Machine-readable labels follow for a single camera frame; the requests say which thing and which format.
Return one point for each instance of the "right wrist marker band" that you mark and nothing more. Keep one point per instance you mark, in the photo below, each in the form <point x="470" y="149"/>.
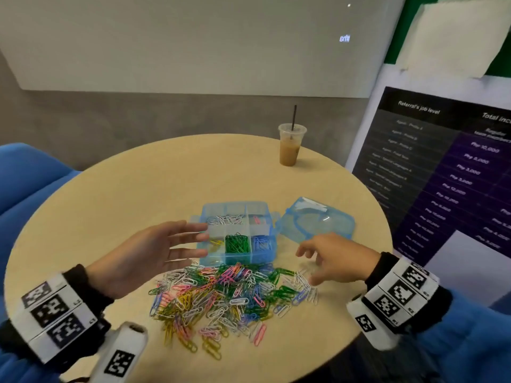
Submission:
<point x="403" y="291"/>

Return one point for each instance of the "white wall board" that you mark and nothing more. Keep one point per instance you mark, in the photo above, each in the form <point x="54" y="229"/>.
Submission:
<point x="199" y="36"/>

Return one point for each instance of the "standing poster banner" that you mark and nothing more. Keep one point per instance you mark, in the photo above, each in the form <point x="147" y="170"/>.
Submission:
<point x="447" y="163"/>

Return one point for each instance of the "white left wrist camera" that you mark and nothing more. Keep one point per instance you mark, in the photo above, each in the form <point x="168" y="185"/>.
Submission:
<point x="120" y="355"/>

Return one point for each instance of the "left wrist marker band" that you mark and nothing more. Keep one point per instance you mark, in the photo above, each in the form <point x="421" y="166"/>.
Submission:
<point x="49" y="315"/>

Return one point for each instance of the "wrist marker band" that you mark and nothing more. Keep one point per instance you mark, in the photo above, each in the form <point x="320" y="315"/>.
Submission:
<point x="49" y="315"/>
<point x="403" y="291"/>

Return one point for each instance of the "pile of coloured paper clips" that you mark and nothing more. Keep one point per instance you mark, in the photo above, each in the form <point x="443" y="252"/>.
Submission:
<point x="231" y="303"/>

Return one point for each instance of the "bunch of pink paper clips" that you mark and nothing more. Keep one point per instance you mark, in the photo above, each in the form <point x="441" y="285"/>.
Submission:
<point x="259" y="225"/>

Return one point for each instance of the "round wooden table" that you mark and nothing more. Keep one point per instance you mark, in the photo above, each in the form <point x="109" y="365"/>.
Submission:
<point x="120" y="187"/>

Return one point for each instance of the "black drinking straw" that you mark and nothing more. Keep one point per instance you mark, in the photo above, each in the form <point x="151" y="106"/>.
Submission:
<point x="294" y="115"/>

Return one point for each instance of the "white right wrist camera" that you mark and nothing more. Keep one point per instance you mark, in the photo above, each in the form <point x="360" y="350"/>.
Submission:
<point x="369" y="323"/>

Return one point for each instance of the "blue compartment organizer box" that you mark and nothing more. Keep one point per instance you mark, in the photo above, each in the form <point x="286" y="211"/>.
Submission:
<point x="255" y="209"/>

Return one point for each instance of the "bunch of blue paper clips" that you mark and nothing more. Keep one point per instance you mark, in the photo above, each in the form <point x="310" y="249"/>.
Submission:
<point x="261" y="244"/>

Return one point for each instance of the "bunch of yellow paper clips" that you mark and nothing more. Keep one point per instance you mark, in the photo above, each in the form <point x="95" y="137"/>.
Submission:
<point x="214" y="245"/>

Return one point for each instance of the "iced coffee plastic cup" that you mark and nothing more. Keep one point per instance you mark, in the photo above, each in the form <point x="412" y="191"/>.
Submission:
<point x="290" y="149"/>

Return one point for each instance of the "person's right hand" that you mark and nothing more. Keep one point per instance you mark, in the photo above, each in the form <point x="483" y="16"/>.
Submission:
<point x="343" y="257"/>

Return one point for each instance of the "blue upholstered chair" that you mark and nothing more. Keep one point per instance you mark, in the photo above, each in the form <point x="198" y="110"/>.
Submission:
<point x="24" y="187"/>

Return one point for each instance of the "blue transparent box lid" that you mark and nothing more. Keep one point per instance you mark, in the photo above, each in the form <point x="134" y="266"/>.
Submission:
<point x="319" y="223"/>

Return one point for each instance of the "person's left hand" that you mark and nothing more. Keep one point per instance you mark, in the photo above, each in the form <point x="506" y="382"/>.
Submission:
<point x="144" y="255"/>

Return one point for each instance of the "bunch of green paper clips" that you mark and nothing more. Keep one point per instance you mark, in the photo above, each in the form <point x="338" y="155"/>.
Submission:
<point x="237" y="244"/>

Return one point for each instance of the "person's left forearm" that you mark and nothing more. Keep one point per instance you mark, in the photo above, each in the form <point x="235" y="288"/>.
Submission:
<point x="80" y="291"/>

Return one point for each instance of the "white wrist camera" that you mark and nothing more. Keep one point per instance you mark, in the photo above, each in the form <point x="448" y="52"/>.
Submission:
<point x="120" y="355"/>
<point x="369" y="323"/>

